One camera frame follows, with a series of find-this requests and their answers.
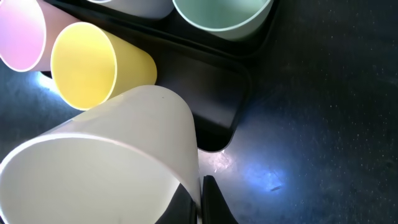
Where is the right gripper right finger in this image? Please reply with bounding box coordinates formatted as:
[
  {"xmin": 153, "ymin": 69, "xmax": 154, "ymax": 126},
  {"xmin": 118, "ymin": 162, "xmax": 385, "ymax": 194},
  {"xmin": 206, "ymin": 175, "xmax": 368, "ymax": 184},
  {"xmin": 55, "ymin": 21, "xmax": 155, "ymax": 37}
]
[{"xmin": 201, "ymin": 175, "xmax": 239, "ymax": 224}]

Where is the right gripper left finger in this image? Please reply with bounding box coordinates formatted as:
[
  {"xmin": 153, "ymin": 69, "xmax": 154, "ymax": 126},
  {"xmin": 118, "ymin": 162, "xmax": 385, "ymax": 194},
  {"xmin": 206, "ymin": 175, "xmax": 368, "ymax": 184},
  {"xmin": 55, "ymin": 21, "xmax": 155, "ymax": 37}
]
[{"xmin": 155, "ymin": 183, "xmax": 198, "ymax": 224}]

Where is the white cup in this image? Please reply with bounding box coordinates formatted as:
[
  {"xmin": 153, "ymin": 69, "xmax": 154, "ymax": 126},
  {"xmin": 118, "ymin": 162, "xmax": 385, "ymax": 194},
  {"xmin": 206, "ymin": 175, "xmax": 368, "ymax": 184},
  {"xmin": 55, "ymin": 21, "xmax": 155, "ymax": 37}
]
[{"xmin": 0, "ymin": 84, "xmax": 202, "ymax": 224}]

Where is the yellow cup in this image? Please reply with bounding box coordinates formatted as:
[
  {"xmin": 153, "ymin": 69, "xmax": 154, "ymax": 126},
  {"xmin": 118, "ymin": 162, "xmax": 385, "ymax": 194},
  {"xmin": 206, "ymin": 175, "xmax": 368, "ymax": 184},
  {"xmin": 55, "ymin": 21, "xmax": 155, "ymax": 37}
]
[{"xmin": 50, "ymin": 21, "xmax": 158, "ymax": 111}]

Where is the pink cup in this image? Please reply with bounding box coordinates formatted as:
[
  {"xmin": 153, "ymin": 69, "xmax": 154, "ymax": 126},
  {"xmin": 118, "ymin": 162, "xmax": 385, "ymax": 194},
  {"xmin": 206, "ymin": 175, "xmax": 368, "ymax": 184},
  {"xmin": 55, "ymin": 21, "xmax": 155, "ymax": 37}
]
[{"xmin": 0, "ymin": 0, "xmax": 82, "ymax": 73}]

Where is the black tray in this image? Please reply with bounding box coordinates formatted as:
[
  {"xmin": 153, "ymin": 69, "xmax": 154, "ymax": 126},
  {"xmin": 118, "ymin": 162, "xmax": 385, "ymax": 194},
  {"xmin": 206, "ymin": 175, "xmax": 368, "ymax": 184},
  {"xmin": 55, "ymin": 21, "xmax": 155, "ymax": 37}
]
[{"xmin": 40, "ymin": 0, "xmax": 280, "ymax": 153}]

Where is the green cup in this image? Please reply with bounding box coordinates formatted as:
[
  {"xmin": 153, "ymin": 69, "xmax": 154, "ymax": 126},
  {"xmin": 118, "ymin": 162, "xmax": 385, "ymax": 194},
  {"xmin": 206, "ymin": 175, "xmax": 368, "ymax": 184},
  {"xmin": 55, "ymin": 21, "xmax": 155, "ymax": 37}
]
[{"xmin": 172, "ymin": 0, "xmax": 275, "ymax": 42}]

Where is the grey cup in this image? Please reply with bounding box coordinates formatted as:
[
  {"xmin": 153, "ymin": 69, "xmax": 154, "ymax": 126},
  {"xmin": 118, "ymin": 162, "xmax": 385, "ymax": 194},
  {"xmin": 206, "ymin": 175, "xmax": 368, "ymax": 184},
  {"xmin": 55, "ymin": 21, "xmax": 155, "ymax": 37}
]
[{"xmin": 86, "ymin": 0, "xmax": 175, "ymax": 21}]

